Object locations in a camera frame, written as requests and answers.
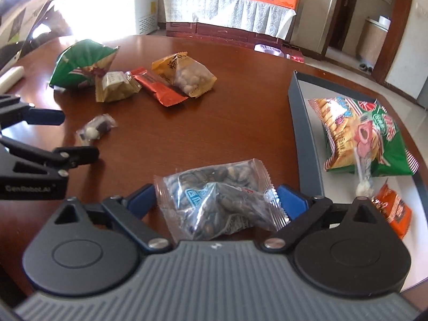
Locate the white chest freezer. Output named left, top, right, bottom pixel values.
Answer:
left=135, top=0, right=159, bottom=36

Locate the clear sunflower seed packet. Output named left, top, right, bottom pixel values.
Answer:
left=154, top=158, right=290, bottom=241

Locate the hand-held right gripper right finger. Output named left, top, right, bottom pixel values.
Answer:
left=261, top=184, right=378, bottom=253

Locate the orange clear peanut packet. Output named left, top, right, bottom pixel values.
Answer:
left=151, top=51, right=217, bottom=98

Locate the red brown snack bar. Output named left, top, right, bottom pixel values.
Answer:
left=130, top=68, right=188, bottom=108

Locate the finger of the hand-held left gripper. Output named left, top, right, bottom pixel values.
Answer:
left=0, top=135, right=100, bottom=178
left=0, top=94, right=66, bottom=131

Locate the pink lollipop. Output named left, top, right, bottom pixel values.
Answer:
left=354, top=114, right=377, bottom=196

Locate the small clear candy packet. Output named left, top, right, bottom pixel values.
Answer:
left=76, top=114, right=118, bottom=141

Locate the orange foil snack packet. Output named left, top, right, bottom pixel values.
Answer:
left=371, top=184, right=412, bottom=239

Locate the gold candy packet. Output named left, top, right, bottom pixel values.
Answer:
left=94, top=71, right=143, bottom=103

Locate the beige kitchen cabinet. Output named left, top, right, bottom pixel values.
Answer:
left=358, top=18, right=388, bottom=64

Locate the tv stand with white cloth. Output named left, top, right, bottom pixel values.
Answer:
left=163, top=0, right=297, bottom=40

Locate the white printed cardboard box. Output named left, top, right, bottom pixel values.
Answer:
left=0, top=0, right=56, bottom=71

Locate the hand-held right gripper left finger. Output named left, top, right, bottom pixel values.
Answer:
left=53, top=183, right=169, bottom=253

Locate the green chip bag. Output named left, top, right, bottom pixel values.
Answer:
left=49, top=39, right=119, bottom=91
left=308, top=96, right=419, bottom=177

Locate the purple white floor scale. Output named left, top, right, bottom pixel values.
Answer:
left=254, top=43, right=291, bottom=57

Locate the grey cardboard box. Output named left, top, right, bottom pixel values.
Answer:
left=288, top=70, right=428, bottom=241

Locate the white cylinder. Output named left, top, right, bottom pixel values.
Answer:
left=0, top=66, right=25, bottom=91

